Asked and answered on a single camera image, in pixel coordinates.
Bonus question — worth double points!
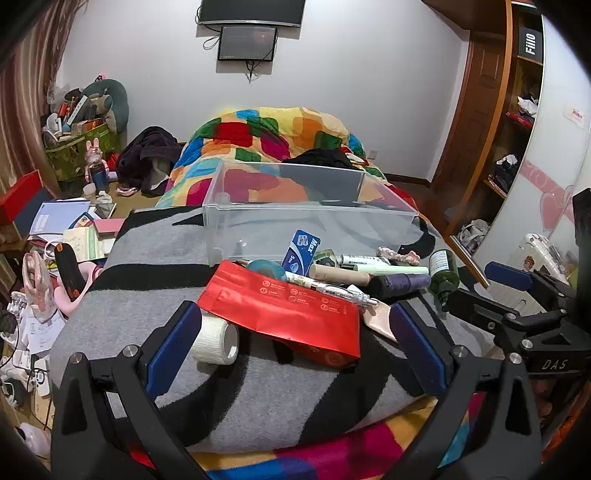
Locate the floral patterned pen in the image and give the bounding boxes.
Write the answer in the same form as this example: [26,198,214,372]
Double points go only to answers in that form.
[284,271,324,291]

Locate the white shoes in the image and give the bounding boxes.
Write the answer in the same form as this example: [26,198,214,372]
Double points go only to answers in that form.
[455,219,490,254]

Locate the pink bunny toy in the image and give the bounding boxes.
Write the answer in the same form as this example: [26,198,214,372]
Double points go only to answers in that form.
[84,137,112,190]

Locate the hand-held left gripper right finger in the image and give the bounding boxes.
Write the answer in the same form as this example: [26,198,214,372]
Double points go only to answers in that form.
[390,300,542,480]

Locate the wooden door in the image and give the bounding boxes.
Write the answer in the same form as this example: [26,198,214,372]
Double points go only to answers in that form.
[429,39,504,185]

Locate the white pen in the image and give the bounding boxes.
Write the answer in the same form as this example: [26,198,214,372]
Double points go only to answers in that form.
[316,281,380,308]

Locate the white sliding door with hearts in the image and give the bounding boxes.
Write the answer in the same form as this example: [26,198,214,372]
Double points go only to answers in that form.
[471,14,591,287]

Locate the red box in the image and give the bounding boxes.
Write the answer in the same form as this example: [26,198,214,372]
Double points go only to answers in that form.
[0,170,44,226]

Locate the purple thread spool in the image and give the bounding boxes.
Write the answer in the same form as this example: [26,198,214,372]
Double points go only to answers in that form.
[367,272,431,301]

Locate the white round gadget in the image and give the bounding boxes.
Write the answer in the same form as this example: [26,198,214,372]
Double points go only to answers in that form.
[28,357,51,398]

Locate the grey black striped blanket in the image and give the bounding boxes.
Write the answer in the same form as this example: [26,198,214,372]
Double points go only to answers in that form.
[48,205,497,455]

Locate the pale green tube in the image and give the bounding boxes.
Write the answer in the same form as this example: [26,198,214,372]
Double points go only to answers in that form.
[367,264,430,276]

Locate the dark folded clothes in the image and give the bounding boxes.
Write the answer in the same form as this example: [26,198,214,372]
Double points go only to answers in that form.
[494,154,522,188]

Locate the pink headphone stand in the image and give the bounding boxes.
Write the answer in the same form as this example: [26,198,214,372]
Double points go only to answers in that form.
[55,263,105,319]

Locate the black orange tool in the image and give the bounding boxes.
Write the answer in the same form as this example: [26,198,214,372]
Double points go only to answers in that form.
[54,242,88,303]

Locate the red foil pouch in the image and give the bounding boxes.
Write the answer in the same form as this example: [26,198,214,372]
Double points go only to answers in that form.
[197,260,362,370]

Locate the pale pink pouch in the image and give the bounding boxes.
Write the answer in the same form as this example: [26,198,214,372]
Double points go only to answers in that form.
[360,302,399,343]

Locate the pink braided hair tie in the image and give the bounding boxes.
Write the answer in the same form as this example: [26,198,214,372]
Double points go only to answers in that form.
[376,246,421,266]

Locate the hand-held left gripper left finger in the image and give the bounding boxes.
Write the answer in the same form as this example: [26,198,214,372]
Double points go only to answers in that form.
[50,300,208,480]

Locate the beige cylindrical tube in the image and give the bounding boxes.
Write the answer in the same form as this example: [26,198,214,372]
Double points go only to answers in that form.
[308,263,371,287]

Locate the white tape roll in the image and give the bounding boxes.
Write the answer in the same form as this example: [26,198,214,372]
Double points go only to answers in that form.
[191,314,240,366]

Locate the teal tape roll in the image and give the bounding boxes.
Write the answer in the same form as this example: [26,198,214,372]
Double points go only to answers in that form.
[246,258,284,278]

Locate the wooden shelf unit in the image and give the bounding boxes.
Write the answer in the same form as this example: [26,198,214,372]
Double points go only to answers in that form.
[445,0,546,236]

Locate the clear plastic box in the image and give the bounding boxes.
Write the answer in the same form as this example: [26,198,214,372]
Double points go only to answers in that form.
[202,159,419,266]

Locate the loose white papers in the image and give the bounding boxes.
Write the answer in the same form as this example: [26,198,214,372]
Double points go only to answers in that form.
[21,300,65,356]

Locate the small black wall monitor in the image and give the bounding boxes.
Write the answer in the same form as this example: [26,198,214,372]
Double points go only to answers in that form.
[218,25,279,62]

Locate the green neck pillow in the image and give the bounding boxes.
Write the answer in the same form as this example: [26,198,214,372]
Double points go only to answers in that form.
[82,78,130,134]

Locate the dark green bottle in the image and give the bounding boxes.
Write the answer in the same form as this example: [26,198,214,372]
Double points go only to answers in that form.
[428,249,460,311]

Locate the white marker with green print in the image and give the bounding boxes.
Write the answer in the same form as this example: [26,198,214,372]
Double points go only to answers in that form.
[341,254,391,267]

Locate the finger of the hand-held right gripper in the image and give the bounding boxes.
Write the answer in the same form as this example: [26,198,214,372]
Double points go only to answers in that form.
[484,261,580,312]
[445,287,525,340]

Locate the green illustrated booklet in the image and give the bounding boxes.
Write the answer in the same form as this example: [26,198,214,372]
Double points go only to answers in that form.
[62,226,116,264]

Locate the small blue cardboard box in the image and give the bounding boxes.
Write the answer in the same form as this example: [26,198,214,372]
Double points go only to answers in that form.
[281,230,321,274]

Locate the dark clothes pile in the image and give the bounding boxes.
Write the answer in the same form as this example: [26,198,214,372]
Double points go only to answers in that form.
[117,126,180,195]

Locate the pink book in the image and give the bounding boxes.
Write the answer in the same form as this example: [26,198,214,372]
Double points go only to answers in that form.
[92,218,127,237]

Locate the black clothing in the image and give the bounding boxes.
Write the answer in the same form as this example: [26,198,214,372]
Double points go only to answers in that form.
[281,148,354,169]

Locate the brown striped curtain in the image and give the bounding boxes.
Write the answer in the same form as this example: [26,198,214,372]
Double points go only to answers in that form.
[0,0,88,195]

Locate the blue notebook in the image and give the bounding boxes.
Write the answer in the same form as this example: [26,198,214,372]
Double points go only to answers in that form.
[28,198,92,237]

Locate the green patterned bag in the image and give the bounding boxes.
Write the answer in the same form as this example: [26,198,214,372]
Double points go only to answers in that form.
[44,119,122,182]

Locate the pink transparent bag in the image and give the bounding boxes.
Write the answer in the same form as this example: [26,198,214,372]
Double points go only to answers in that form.
[22,251,58,324]

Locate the black wall television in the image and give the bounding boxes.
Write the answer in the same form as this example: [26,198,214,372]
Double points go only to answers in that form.
[198,0,306,27]

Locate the black printed box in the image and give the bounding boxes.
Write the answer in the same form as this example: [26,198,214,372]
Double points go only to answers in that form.
[517,25,543,63]

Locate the colourful patchwork quilt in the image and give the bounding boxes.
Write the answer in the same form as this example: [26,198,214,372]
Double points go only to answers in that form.
[154,107,391,217]

